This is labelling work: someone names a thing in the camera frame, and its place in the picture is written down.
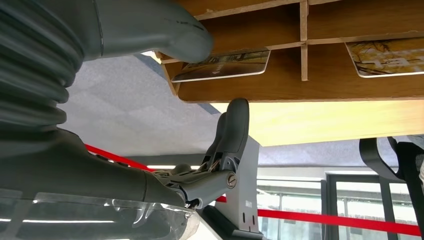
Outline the brown divided card organizer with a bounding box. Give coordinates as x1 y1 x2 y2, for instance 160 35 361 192
155 0 424 104

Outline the silver kiosk stand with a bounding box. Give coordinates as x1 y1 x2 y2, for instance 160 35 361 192
198 135 266 240

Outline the red barrier tape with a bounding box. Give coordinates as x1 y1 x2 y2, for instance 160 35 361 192
84 144 422 238

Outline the black office chair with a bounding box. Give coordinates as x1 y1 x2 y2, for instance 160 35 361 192
359 135 424 234

